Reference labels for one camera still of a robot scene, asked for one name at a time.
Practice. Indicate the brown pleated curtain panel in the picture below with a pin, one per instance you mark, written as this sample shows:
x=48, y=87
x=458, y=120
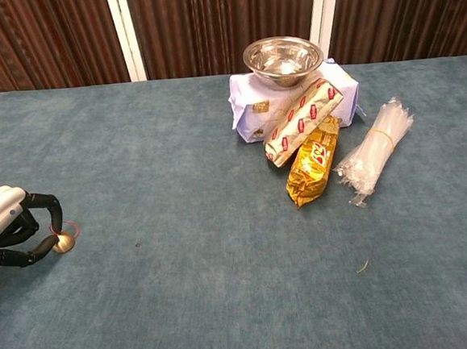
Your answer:
x=406, y=11
x=37, y=40
x=213, y=22

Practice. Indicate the blue felt table cover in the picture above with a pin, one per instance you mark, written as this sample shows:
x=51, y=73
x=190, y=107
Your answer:
x=184, y=267

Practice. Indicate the white blue tissue pack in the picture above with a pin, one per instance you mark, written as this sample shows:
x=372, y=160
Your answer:
x=248, y=100

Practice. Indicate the gold foil snack packet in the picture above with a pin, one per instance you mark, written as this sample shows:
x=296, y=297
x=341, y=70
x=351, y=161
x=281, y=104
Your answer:
x=311, y=164

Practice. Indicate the beige red snack packet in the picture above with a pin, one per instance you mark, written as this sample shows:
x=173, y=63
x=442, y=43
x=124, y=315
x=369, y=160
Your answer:
x=302, y=120

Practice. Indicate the stainless steel bowl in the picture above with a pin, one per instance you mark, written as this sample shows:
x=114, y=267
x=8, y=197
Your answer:
x=283, y=57

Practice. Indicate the clear plastic sleeves bundle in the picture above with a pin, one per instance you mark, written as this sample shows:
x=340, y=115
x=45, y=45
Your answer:
x=376, y=143

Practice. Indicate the white partition post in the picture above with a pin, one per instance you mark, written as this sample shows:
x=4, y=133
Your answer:
x=323, y=9
x=127, y=33

